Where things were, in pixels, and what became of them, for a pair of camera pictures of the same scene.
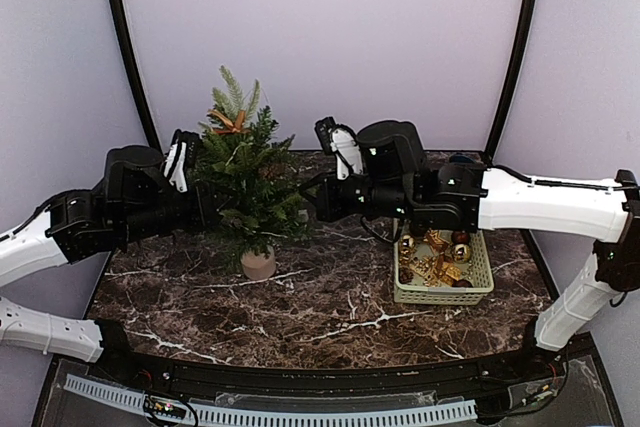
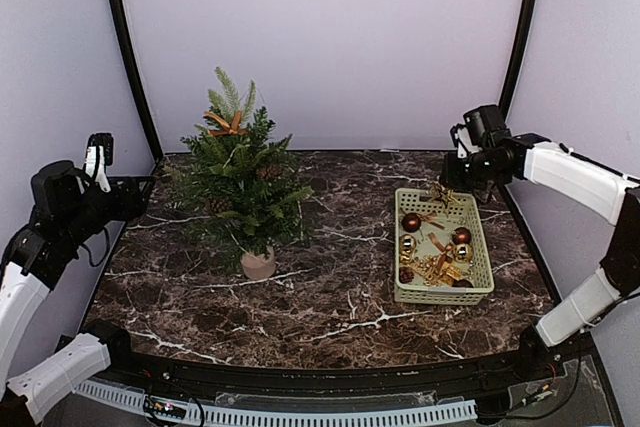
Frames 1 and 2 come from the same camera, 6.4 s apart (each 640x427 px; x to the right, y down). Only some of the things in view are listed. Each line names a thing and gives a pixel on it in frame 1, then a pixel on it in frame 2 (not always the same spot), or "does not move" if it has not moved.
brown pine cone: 405,275 does not move
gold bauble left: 407,243 does not move
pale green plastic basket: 441,267 does not move
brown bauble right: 460,237 does not move
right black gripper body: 334,207 -> 468,176
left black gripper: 205,214 -> 136,206
